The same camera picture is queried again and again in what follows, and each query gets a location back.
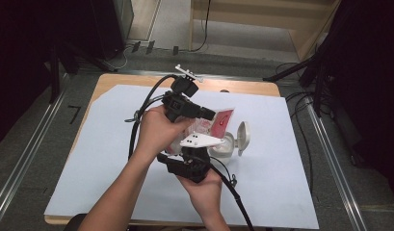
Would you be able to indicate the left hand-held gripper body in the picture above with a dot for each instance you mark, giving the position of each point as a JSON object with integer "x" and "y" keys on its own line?
{"x": 180, "y": 104}

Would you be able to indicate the black cabinet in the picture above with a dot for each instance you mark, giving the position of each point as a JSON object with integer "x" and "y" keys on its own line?
{"x": 111, "y": 25}

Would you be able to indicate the person's left hand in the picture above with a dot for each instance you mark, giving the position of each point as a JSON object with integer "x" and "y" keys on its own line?
{"x": 159, "y": 134}

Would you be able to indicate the white paper sheet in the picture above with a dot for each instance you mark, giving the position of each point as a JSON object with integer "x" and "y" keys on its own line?
{"x": 275, "y": 179}

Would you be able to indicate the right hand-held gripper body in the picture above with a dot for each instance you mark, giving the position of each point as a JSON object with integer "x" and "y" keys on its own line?
{"x": 193, "y": 166}

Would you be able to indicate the light wooden shelf unit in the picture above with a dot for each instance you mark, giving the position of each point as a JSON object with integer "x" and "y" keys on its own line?
{"x": 249, "y": 19}

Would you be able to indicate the metal floor rail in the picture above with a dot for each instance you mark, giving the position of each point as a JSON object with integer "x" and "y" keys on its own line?
{"x": 336, "y": 166}
{"x": 27, "y": 147}

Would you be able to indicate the person's right hand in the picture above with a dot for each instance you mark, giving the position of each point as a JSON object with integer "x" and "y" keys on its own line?
{"x": 204, "y": 195}

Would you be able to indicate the red and white refill pouch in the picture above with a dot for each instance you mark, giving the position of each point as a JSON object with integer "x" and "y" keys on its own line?
{"x": 222, "y": 123}

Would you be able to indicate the black upright stand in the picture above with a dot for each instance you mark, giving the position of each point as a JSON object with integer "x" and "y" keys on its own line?
{"x": 55, "y": 77}

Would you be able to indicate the wooden table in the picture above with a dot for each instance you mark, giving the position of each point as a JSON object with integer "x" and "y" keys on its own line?
{"x": 127, "y": 80}

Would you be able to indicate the dark cloth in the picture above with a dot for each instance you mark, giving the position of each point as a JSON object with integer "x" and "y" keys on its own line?
{"x": 74, "y": 223}

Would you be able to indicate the white flip-lid container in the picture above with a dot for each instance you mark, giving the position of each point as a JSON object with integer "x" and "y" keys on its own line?
{"x": 230, "y": 147}

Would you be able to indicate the black stand leg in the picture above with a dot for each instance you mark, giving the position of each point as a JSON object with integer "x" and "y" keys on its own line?
{"x": 287, "y": 70}

